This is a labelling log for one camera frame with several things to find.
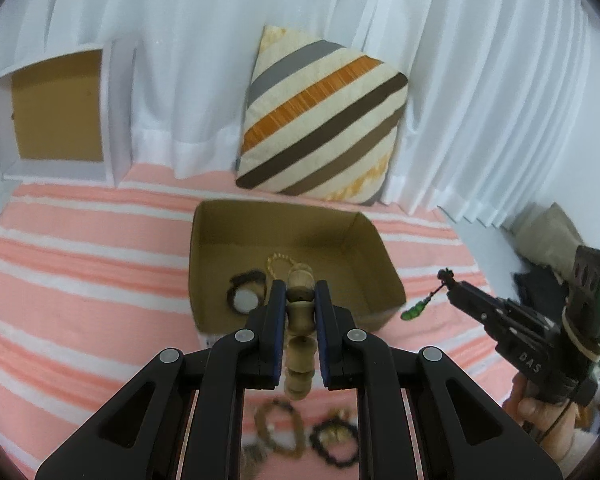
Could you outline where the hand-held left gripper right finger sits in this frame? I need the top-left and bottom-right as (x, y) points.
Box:
(314, 280), (566, 480)

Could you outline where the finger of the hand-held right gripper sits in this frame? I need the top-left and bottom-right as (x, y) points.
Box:
(445, 280), (546, 337)

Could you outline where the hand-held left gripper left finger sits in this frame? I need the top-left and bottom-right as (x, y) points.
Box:
(35, 280), (287, 480)

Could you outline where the wooden bead necklace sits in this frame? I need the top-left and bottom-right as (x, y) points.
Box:
(282, 263), (317, 401)

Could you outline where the green pendant earring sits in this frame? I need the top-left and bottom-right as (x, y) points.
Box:
(401, 268), (456, 322)

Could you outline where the brown cardboard box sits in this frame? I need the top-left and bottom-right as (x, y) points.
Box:
(187, 199), (407, 336)

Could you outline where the brown bead bracelet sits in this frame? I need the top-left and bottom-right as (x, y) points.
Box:
(254, 399), (306, 457)

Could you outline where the black bead bracelet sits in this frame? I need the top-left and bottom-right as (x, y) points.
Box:
(226, 271), (267, 316)
(309, 417), (360, 468)

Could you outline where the person's right hand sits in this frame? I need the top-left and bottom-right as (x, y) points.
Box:
(502, 375), (597, 467)

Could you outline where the dark cloth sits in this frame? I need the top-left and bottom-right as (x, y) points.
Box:
(512, 260), (572, 311)

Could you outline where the striped throw pillow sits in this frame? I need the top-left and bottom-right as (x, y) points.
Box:
(234, 25), (410, 206)

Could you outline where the pink striped blanket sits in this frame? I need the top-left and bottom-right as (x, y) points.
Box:
(0, 162), (527, 480)

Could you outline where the white curtain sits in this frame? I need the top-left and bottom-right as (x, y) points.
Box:
(0, 0), (595, 231)

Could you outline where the white open box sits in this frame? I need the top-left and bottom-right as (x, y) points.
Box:
(0, 37), (137, 184)

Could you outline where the black bead bracelet in box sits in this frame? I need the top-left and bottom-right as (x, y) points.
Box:
(226, 271), (267, 316)

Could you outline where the gold bead bracelet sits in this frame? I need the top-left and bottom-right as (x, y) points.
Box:
(266, 254), (297, 278)

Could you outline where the black cable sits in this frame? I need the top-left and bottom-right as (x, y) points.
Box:
(522, 396), (578, 443)

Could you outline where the silver chain bracelet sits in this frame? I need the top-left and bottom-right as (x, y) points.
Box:
(242, 442), (273, 480)

